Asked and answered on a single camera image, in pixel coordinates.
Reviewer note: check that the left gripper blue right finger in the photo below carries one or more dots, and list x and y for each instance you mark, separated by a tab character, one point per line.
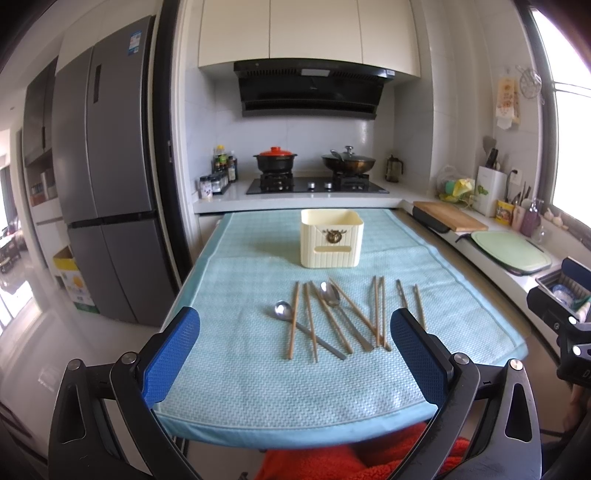
425	356

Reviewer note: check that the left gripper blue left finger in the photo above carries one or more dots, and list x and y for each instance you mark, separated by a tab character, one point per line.
165	353

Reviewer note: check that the green cutting board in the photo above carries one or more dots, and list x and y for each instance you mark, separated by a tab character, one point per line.
512	251

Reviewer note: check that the red fleece cloth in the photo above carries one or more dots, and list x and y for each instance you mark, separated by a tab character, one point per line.
376	458

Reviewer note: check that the purple soap dispenser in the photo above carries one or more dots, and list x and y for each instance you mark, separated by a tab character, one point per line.
531	219

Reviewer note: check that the light blue woven table mat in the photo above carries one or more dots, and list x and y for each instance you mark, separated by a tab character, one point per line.
237	387

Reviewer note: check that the yellow cardboard box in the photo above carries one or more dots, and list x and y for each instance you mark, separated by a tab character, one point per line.
73	281

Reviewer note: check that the yellow snack canister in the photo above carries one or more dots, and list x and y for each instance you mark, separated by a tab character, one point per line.
504	212

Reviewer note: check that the wooden cutting board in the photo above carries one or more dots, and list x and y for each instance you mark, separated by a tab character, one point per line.
444	217

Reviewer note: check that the cream utensil holder box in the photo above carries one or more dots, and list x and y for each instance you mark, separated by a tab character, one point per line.
331	238

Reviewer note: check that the white-label spice jar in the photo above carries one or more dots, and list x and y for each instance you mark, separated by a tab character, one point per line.
205	188

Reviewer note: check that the white knife block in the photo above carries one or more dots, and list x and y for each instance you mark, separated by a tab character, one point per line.
490	187

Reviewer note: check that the yellow green bag of items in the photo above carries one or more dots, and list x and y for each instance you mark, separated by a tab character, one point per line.
454	187

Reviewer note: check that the dark glass french press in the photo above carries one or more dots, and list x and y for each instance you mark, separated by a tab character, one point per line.
394	169

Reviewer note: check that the black gas cooktop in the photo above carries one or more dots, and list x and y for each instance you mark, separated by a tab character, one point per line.
337	183

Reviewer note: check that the sauce bottles group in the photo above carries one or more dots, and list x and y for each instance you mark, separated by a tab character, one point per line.
226	162

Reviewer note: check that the dark wok with glass lid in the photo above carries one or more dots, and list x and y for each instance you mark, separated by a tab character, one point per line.
348	163

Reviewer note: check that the black pot with red lid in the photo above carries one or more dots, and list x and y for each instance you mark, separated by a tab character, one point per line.
276	160

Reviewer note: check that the hanging patterned towel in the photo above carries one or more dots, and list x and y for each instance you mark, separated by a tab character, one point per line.
507	110

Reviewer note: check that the grey multi-door refrigerator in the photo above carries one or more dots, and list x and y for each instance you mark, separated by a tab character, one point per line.
103	177

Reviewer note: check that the black range hood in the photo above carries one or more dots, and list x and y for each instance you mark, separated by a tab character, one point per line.
302	86

